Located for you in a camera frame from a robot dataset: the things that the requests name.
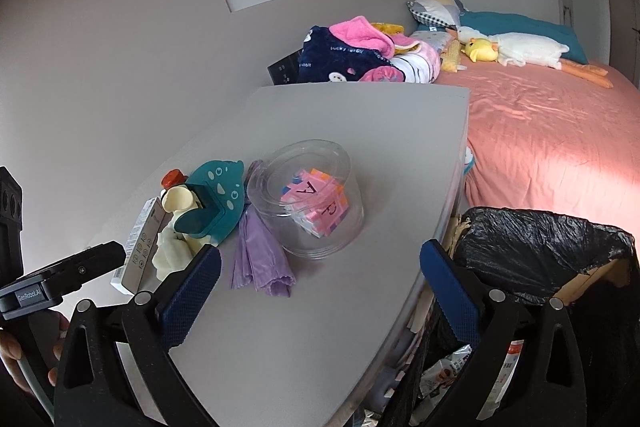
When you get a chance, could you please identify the white long narrow box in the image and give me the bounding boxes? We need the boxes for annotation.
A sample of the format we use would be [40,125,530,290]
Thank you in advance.
[111,197,169,296]

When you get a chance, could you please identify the purple plastic bag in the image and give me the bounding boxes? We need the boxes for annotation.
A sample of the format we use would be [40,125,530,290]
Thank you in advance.
[229,159,298,299]

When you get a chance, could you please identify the orange threaded cap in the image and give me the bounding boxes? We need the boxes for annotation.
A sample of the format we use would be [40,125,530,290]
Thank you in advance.
[160,169,188,191]

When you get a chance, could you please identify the pink puzzle cube toy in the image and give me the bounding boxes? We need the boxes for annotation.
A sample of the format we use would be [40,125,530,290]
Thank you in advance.
[280,168,349,239]

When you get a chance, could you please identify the clear round plastic container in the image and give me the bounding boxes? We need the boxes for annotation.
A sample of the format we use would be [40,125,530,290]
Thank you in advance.
[247,139,364,260]

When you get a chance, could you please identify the crushed white green plastic bottle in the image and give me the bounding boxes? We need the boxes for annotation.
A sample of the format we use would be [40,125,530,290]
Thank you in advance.
[419,345,472,400]

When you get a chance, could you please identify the black trash bag bin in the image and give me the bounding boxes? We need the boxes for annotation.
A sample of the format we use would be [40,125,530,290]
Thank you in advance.
[381,207,639,426]

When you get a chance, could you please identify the person left hand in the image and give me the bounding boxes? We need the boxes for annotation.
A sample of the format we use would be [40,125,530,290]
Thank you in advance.
[0,311,72,396]

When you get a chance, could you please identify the pink bed sheet mattress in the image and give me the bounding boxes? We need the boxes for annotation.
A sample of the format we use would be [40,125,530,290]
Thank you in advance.
[437,63,639,235]

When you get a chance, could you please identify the yellow spotted plush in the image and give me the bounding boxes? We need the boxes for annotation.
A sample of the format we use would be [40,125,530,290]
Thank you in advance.
[440,39,465,72]

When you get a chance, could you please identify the yellow duck plush toy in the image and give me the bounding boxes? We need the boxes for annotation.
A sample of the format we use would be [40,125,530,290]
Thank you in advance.
[462,38,499,63]

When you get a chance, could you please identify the white goose plush toy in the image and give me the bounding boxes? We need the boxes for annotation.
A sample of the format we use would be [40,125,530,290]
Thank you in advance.
[456,26,613,89]

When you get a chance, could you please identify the navy blue printed garment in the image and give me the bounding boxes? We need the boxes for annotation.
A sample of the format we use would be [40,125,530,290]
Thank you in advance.
[298,26,392,83]

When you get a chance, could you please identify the yellow garment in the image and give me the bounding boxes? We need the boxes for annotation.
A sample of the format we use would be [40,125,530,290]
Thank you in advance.
[372,23,405,35]

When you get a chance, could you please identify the teal pillow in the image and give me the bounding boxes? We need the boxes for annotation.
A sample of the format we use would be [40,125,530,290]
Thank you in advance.
[460,11,589,64]

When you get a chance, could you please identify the pink fleece garment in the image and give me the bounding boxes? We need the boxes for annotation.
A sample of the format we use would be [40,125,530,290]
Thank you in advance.
[329,16,421,58]

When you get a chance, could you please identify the checkered grey pillow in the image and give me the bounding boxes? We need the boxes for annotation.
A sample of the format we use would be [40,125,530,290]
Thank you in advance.
[407,0,465,29]

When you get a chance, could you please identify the black wall socket panel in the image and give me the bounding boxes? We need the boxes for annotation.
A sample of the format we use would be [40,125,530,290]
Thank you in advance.
[267,50,302,86]

